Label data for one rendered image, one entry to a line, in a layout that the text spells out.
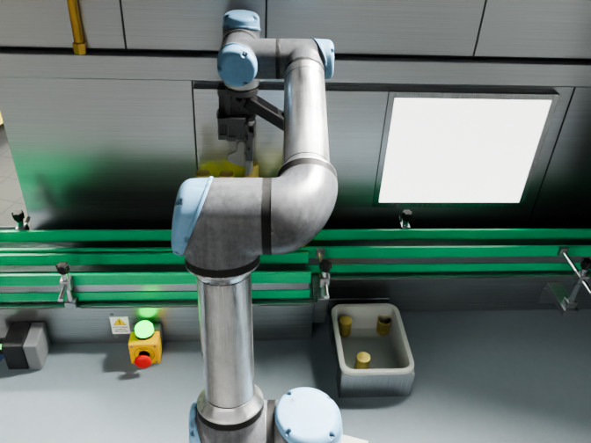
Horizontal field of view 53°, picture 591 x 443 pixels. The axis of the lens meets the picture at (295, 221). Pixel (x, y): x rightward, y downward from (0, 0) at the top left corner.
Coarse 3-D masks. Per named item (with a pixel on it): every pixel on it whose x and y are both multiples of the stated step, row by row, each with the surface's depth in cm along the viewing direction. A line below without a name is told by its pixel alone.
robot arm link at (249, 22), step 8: (224, 16) 118; (232, 16) 117; (240, 16) 117; (248, 16) 118; (256, 16) 118; (224, 24) 118; (232, 24) 117; (240, 24) 117; (248, 24) 117; (256, 24) 118; (224, 32) 119; (248, 32) 117; (256, 32) 119
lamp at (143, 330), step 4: (136, 324) 142; (140, 324) 142; (144, 324) 142; (148, 324) 142; (152, 324) 143; (136, 328) 141; (140, 328) 141; (144, 328) 141; (148, 328) 141; (152, 328) 142; (136, 332) 141; (140, 332) 140; (144, 332) 140; (148, 332) 141; (152, 332) 142; (136, 336) 142; (140, 336) 141; (144, 336) 141; (148, 336) 141; (152, 336) 143
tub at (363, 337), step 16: (352, 304) 152; (368, 304) 153; (384, 304) 153; (336, 320) 148; (352, 320) 154; (368, 320) 154; (400, 320) 149; (336, 336) 143; (352, 336) 153; (368, 336) 153; (384, 336) 154; (400, 336) 145; (352, 352) 149; (368, 352) 149; (384, 352) 149; (400, 352) 144; (352, 368) 144; (384, 368) 136; (400, 368) 136
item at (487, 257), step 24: (312, 264) 154; (336, 264) 154; (360, 264) 155; (384, 264) 155; (408, 264) 156; (432, 264) 156; (456, 264) 157; (480, 264) 157; (504, 264) 158; (528, 264) 158; (552, 264) 159; (576, 264) 159
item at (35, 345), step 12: (12, 324) 142; (24, 324) 142; (36, 324) 143; (12, 336) 139; (24, 336) 140; (36, 336) 140; (48, 336) 146; (12, 348) 137; (24, 348) 137; (36, 348) 138; (48, 348) 146; (12, 360) 140; (24, 360) 140; (36, 360) 140
